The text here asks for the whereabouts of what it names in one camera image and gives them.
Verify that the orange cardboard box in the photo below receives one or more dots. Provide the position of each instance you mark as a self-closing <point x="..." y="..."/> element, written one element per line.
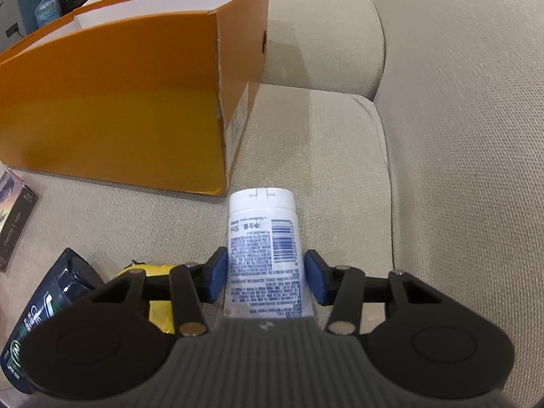
<point x="106" y="114"/>

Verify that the yellow tape measure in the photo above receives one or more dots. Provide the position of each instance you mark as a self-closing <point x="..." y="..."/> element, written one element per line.
<point x="159" y="314"/>

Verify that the beige sofa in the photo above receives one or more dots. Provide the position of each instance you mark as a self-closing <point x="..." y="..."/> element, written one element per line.
<point x="446" y="136"/>

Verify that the blue water jug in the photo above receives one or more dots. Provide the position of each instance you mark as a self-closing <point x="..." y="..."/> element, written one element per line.
<point x="46" y="10"/>

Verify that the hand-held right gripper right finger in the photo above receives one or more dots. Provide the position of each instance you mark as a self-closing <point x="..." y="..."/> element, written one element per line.
<point x="316" y="278"/>

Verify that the illustrated card box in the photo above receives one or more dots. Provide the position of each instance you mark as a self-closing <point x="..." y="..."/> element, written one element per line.
<point x="15" y="212"/>

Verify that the white lotion tube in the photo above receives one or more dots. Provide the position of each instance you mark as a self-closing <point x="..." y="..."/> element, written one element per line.
<point x="255" y="255"/>

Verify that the dark shampoo bottle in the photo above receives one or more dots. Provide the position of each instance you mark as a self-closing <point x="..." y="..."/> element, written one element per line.
<point x="38" y="306"/>

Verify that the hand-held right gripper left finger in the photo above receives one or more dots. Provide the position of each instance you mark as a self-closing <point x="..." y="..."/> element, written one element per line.
<point x="214" y="278"/>

